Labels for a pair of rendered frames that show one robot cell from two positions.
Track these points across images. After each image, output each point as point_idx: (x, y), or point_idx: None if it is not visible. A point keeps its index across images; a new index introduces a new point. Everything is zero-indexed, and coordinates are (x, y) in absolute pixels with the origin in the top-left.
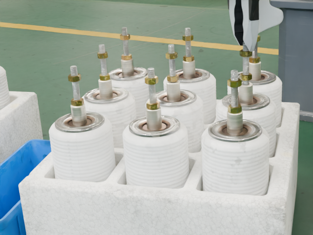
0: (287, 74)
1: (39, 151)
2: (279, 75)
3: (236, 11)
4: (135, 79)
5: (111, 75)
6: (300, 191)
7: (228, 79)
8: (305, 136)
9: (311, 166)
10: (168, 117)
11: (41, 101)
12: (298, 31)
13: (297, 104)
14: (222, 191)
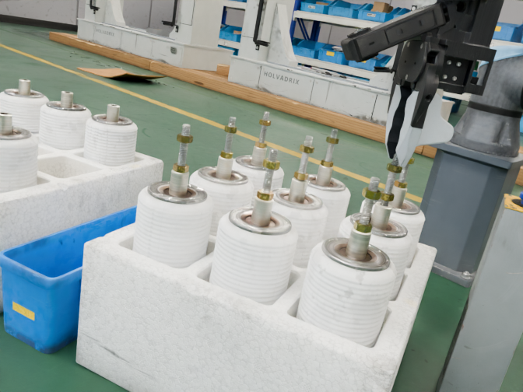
0: (426, 218)
1: None
2: None
3: (396, 116)
4: (263, 170)
5: (239, 159)
6: (411, 347)
7: None
8: (429, 288)
9: (429, 323)
10: (280, 216)
11: None
12: (451, 177)
13: (434, 249)
14: (318, 325)
